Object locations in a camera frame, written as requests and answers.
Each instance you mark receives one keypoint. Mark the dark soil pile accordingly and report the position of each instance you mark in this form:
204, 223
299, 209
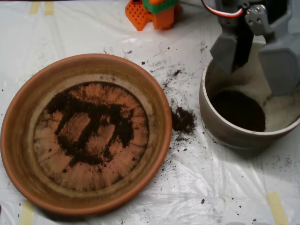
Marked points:
93, 114

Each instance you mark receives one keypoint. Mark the green orange robot arm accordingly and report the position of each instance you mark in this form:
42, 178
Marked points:
161, 20

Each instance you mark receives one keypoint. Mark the dark soil in pot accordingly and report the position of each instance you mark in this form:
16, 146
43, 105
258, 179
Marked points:
236, 112

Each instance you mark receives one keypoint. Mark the spilled dark soil heap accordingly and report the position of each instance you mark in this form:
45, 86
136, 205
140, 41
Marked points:
182, 122

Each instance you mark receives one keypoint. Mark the white ceramic pot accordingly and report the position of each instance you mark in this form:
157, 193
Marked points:
234, 140

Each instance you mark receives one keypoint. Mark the terracotta plant saucer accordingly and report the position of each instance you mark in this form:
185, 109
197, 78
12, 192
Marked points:
159, 131

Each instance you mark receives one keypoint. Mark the beige masking tape strip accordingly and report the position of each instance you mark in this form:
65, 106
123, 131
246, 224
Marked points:
27, 215
49, 8
277, 208
257, 6
34, 7

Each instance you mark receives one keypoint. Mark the clear white plastic sheet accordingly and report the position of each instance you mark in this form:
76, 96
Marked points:
234, 175

